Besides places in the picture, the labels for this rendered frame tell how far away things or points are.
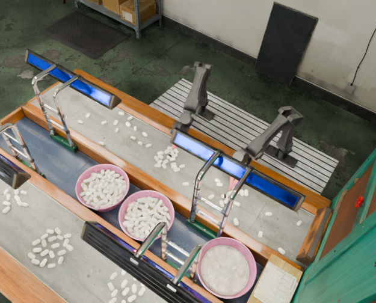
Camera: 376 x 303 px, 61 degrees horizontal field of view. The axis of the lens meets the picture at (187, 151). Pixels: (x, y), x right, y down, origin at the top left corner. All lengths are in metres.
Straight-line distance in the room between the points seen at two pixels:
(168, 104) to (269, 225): 1.05
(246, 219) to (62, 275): 0.88
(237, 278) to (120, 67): 2.66
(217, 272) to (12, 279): 0.86
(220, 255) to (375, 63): 2.36
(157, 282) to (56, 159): 1.08
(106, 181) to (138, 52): 2.34
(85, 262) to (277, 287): 0.83
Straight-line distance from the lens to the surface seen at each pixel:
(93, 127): 1.97
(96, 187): 1.71
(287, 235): 1.66
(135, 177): 1.69
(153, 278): 1.12
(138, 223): 1.60
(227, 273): 1.52
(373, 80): 3.41
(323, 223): 1.61
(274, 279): 1.52
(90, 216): 1.61
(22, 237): 1.68
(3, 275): 1.61
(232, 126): 2.09
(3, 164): 1.44
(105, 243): 1.17
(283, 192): 1.34
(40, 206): 1.73
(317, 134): 3.24
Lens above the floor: 2.17
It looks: 52 degrees down
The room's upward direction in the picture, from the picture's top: 6 degrees clockwise
